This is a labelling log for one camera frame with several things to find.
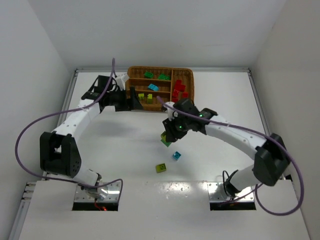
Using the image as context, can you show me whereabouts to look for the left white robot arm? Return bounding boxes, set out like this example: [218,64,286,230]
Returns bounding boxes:
[39,74,143,194]

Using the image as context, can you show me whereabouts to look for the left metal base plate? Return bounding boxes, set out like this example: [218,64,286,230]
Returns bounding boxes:
[74,181,122,204]

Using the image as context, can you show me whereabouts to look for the small cyan lego brick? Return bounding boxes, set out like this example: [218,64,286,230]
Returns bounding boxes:
[172,151,182,161]

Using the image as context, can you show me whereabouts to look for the cyan rounded lego brick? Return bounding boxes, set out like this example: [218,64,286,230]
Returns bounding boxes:
[148,84,159,92]

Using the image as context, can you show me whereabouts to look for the small lime lego brick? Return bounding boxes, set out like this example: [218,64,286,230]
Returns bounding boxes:
[138,93,145,101]

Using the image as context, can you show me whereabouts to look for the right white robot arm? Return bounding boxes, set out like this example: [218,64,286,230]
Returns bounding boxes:
[162,98,290,200]

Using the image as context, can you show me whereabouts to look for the red base lego brick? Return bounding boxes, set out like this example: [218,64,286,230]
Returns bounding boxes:
[171,88,180,98]

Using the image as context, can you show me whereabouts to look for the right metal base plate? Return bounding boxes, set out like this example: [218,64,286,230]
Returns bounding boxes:
[207,181,255,203]

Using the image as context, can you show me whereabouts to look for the lime green lego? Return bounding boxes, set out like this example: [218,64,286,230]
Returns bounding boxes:
[160,131,172,147]

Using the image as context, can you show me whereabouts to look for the metal base plate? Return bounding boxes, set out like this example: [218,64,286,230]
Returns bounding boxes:
[207,181,255,203]
[74,181,122,204]

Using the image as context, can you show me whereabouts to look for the dark green lego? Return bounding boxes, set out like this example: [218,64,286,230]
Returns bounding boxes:
[157,73,171,81]

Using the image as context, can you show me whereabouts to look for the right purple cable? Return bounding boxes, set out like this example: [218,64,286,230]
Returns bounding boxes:
[156,96,305,216]

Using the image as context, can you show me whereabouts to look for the small red lego brick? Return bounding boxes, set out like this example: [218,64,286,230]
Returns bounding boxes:
[173,79,186,92]

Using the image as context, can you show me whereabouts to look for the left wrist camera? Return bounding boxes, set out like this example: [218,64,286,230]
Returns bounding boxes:
[115,73,129,91]

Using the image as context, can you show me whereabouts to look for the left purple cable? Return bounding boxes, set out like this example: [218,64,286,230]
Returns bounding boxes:
[14,57,124,198]

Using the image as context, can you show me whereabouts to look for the lime lego brick front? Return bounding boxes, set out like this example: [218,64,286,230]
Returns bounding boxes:
[155,163,167,174]

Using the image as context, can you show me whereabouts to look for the brown wicker divided tray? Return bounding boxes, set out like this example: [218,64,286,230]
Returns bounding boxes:
[125,66,195,112]

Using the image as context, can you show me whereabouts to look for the purple cable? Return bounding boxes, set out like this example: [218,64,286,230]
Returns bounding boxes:
[14,57,124,198]
[156,96,305,216]

